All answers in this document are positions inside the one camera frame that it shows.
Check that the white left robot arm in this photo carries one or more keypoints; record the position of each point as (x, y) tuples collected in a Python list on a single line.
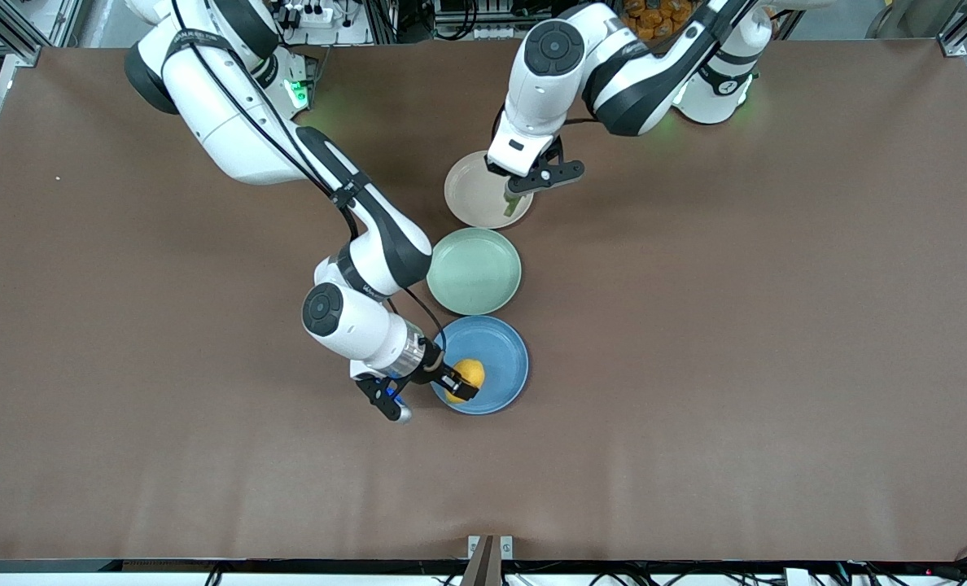
[(638, 73)]

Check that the white power strip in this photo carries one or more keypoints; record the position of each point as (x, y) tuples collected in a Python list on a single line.
[(312, 14)]

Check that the metal bracket at table edge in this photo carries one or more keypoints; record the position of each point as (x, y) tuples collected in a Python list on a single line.
[(474, 547)]

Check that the green lettuce leaf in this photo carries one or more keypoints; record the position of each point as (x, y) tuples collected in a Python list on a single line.
[(514, 203)]

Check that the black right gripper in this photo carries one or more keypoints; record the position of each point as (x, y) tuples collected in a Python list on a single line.
[(435, 370)]

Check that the bag of oranges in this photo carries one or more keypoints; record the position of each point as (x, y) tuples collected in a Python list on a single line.
[(650, 15)]

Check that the yellow lemon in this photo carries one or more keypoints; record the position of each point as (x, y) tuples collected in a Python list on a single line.
[(472, 372)]

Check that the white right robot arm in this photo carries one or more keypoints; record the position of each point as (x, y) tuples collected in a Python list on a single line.
[(231, 122)]

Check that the green round plate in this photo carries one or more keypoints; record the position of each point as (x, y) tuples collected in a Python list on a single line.
[(479, 273)]

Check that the blue round plate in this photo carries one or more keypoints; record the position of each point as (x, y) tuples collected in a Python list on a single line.
[(504, 358)]

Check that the black table edge rail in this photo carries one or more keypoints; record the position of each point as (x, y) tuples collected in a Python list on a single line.
[(207, 566)]

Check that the black equipment rack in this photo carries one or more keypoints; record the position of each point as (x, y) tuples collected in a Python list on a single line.
[(467, 20)]

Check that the pink round plate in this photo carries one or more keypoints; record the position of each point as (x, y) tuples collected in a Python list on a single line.
[(471, 195)]

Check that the white box under table edge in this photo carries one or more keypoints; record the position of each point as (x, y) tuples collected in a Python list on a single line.
[(813, 578)]

